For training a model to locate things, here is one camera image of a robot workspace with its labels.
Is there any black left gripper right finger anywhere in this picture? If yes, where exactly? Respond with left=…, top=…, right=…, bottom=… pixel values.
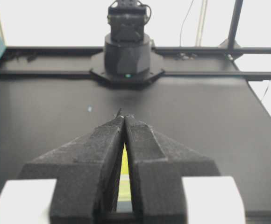
left=125, top=115, right=220, bottom=224

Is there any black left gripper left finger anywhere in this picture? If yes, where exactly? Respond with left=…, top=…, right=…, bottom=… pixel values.
left=18, top=112, right=124, bottom=224

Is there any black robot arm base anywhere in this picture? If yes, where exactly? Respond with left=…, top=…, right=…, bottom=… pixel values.
left=90, top=0, right=164, bottom=84

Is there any yellow towel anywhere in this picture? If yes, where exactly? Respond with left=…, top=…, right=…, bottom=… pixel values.
left=118, top=145, right=131, bottom=202

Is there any black metal frame rail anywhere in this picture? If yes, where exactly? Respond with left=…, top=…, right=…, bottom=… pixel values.
left=0, top=47, right=271, bottom=84

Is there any thin black hanging cable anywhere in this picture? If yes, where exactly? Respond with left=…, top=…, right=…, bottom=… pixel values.
left=179, top=0, right=196, bottom=47

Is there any black vertical frame post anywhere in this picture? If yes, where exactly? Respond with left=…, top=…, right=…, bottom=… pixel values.
left=227, top=0, right=243, bottom=49

